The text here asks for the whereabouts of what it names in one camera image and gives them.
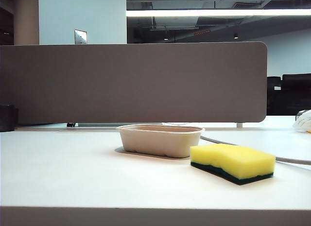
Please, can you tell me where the white plastic bag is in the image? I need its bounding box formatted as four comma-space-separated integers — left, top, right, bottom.
292, 109, 311, 134

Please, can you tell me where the black cylindrical object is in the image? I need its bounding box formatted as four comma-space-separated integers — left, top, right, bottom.
0, 104, 19, 132

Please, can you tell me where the beige paper lunch box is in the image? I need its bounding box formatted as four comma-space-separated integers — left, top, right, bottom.
116, 123, 206, 159

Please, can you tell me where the metal wall switch plate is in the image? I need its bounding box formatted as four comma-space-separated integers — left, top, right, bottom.
74, 29, 88, 45

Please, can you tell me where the long ceiling light strip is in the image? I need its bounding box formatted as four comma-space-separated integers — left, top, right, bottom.
125, 8, 311, 17

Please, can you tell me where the grey desk divider panel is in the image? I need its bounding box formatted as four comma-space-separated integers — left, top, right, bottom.
0, 41, 268, 126

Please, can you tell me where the black sofa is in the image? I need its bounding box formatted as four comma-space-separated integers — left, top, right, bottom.
266, 73, 311, 116

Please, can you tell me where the grey cable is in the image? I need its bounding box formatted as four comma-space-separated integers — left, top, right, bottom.
200, 135, 311, 166

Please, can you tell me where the yellow green cleaning sponge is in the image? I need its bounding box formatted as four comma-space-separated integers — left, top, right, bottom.
190, 143, 276, 186

